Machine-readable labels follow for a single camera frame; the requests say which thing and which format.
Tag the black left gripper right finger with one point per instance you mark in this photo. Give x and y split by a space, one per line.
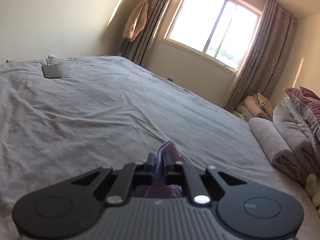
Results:
199 186

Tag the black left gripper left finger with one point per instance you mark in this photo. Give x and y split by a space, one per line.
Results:
115 187

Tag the lilac purple garment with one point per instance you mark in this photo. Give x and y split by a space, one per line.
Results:
159 189

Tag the grey folded duvet lower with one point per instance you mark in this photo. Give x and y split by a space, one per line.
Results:
277 150

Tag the grey folded duvet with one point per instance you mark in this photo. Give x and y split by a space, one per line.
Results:
277 150
298 135

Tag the grey bed sheet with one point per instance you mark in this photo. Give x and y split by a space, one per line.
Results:
108 110

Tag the bedding pile on floor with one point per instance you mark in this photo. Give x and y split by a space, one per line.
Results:
249 108

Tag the grey folded duvet upper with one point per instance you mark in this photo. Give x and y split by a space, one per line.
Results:
298 135

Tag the white plush dog toy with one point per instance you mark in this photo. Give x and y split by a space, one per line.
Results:
312 188

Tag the right grey curtain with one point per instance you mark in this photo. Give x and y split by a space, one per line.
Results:
264 62

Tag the grey curtain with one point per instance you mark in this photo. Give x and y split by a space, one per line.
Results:
138 50
264 62

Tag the black phone on bed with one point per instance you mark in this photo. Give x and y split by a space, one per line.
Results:
51 72

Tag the mauve velvet pillow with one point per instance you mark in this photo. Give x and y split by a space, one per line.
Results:
306 103

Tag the bright window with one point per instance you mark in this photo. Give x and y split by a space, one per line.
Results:
220 30

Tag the pink hanging garment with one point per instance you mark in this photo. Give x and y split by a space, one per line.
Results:
136 21

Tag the left grey curtain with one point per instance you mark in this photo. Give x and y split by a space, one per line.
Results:
138 50

